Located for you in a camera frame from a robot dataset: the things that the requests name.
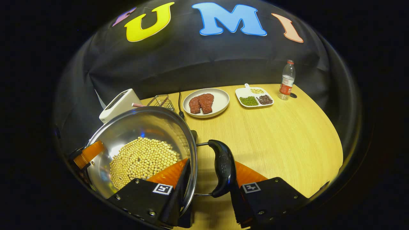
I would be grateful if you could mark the red meat slice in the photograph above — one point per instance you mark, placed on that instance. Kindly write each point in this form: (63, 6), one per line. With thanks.
(194, 105)
(206, 103)

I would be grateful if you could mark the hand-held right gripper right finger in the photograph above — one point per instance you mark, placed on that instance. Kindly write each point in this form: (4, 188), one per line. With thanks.
(271, 198)

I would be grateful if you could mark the white divided dish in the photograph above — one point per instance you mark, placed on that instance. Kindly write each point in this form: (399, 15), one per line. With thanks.
(244, 93)

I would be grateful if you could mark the pile of soybeans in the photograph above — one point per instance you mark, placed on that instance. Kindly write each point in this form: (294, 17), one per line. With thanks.
(143, 163)

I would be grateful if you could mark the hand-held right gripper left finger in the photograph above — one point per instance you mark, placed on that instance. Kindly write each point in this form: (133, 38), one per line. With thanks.
(177, 201)

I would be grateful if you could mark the clear plastic water bottle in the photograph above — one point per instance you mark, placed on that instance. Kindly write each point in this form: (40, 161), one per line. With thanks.
(286, 83)

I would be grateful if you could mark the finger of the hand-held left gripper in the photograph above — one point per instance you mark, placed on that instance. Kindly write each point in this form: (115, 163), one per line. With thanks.
(89, 153)

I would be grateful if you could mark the white toaster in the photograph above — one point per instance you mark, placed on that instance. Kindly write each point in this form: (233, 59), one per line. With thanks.
(118, 105)

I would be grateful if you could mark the stainless steel pot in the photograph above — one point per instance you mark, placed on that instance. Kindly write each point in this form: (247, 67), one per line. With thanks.
(137, 124)

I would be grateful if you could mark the round white plate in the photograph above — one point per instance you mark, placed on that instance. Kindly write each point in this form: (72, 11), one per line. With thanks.
(220, 100)

